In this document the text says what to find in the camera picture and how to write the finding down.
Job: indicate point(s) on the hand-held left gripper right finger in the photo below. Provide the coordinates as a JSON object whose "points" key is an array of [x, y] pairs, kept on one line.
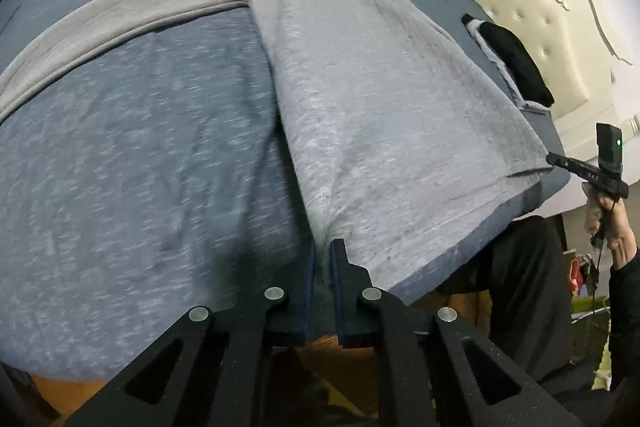
{"points": [[337, 292]]}

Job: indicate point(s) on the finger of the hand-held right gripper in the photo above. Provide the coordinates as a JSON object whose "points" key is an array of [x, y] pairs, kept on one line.
{"points": [[565, 163]]}

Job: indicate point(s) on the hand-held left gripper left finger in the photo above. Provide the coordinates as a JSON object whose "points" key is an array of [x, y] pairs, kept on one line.
{"points": [[309, 287]]}

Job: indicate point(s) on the grey knit sweater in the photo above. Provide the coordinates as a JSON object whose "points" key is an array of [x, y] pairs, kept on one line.
{"points": [[400, 132]]}

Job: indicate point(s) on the person's right forearm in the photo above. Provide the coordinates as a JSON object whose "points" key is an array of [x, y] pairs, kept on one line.
{"points": [[625, 317]]}

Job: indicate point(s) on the person's right hand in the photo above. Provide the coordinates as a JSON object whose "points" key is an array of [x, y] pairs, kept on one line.
{"points": [[622, 237]]}

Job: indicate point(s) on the cream tufted headboard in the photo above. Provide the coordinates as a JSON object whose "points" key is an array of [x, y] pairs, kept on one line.
{"points": [[575, 57]]}

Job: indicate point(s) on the colourful package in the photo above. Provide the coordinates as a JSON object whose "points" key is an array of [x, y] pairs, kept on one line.
{"points": [[577, 272]]}

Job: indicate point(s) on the folded black garment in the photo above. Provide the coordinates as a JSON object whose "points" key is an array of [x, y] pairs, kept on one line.
{"points": [[520, 62]]}

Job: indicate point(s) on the person's black trousers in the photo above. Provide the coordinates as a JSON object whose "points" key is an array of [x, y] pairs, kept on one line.
{"points": [[525, 297]]}

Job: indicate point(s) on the yellow green cloth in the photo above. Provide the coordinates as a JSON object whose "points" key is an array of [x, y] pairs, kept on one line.
{"points": [[595, 307]]}

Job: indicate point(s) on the bed with blue-grey sheet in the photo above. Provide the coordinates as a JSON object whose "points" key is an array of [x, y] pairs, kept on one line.
{"points": [[125, 182]]}

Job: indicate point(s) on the wooden bed frame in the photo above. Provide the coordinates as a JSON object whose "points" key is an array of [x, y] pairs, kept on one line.
{"points": [[340, 367]]}

